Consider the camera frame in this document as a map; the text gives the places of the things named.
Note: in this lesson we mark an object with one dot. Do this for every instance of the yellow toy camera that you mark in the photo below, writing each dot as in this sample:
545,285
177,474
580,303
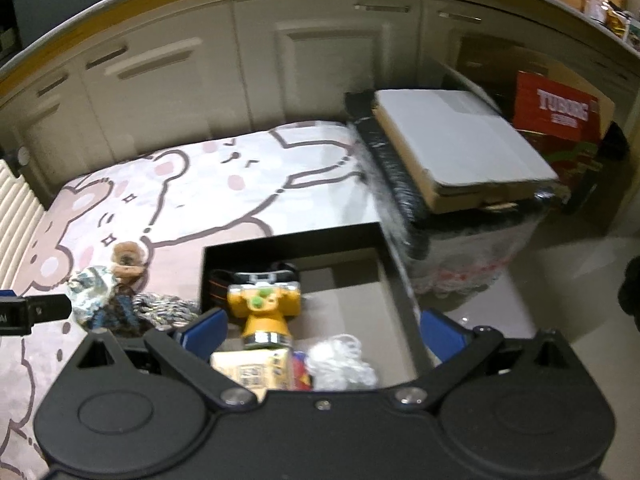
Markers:
261,303

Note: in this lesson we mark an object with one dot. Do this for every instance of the grey foam board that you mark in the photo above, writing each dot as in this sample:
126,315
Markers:
453,141

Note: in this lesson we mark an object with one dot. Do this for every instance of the red patterned small pack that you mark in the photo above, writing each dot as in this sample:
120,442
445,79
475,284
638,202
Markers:
302,380

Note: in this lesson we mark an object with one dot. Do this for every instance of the flat brown cardboard box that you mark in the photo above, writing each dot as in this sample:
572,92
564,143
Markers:
493,194

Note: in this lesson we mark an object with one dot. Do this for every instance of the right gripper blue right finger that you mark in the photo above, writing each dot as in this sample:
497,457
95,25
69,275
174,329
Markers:
442,336

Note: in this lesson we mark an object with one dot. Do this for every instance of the black wrapped bundle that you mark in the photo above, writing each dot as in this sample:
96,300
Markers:
403,213

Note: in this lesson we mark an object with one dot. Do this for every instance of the beige flower hair clip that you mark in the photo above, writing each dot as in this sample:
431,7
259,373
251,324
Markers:
129,262

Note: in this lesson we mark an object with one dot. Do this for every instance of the cream ribbed headboard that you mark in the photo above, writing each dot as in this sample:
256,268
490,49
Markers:
20,214

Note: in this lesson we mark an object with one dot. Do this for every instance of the yellow tissue pack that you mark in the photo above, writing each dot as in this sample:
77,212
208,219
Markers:
258,370

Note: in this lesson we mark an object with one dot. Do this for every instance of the blue brown crochet scrunchie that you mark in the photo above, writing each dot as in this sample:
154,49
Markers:
118,315

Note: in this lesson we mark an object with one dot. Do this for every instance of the black open storage box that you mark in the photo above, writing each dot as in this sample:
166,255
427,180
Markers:
351,284

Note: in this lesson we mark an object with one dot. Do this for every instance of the cartoon bear bed sheet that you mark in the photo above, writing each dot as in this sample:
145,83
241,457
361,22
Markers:
176,202

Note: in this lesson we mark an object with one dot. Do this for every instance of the cream wardrobe cabinet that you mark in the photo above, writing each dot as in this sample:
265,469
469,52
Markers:
131,81

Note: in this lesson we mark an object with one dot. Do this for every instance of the plastic wrapped white box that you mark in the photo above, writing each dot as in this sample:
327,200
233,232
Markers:
469,250

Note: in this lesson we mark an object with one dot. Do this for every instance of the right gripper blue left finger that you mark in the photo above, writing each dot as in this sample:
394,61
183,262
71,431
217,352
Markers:
204,335

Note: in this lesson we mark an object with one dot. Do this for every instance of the blue floral satin pouch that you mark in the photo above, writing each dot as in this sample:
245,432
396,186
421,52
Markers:
89,291

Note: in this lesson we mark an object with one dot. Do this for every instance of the red Tuborg carton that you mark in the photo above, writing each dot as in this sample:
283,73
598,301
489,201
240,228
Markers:
544,106

